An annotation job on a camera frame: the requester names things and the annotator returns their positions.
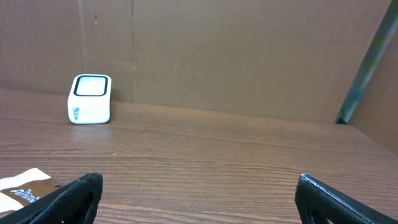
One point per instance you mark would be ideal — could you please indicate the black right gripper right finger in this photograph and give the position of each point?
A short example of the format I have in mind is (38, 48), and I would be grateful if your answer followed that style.
(317, 202)

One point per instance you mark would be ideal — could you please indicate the beige brown snack pouch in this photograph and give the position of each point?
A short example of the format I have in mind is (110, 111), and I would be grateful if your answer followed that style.
(21, 190)

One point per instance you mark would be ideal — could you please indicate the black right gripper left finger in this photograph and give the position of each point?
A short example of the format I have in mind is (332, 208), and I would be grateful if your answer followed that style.
(76, 202)

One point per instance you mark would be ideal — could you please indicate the white barcode scanner box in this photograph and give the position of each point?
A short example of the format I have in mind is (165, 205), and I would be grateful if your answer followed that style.
(89, 101)

